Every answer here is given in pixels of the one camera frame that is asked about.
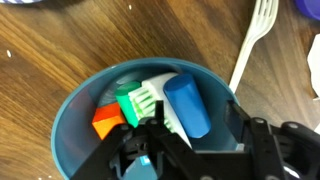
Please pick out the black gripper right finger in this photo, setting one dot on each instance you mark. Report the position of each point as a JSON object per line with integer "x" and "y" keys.
{"x": 263, "y": 146}

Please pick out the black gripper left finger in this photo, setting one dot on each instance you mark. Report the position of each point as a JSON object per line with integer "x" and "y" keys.
{"x": 166, "y": 146}

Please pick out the blue cylinder block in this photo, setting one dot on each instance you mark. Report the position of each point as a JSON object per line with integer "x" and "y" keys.
{"x": 188, "y": 105}

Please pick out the green cylinder block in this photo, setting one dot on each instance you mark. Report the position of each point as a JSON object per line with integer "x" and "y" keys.
{"x": 128, "y": 100}

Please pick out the orange wooden block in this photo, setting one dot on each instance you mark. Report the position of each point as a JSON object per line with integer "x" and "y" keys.
{"x": 106, "y": 120}

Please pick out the dark blue bowl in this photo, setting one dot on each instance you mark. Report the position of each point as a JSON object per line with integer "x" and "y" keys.
{"x": 73, "y": 133}

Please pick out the blue white patterned bowl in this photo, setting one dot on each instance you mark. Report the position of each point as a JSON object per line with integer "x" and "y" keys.
{"x": 16, "y": 1}

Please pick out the white brush green bristles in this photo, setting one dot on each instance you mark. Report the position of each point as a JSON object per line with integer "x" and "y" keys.
{"x": 155, "y": 86}

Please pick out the grey disc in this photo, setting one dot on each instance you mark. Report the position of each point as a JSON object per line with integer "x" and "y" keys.
{"x": 108, "y": 95}

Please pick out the white paper napkin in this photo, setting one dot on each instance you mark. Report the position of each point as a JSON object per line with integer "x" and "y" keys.
{"x": 315, "y": 66}

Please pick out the white plastic fork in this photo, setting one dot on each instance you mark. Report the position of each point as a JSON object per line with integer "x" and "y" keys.
{"x": 256, "y": 30}

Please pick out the purple jar lid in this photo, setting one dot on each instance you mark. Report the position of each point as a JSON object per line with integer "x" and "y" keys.
{"x": 310, "y": 8}

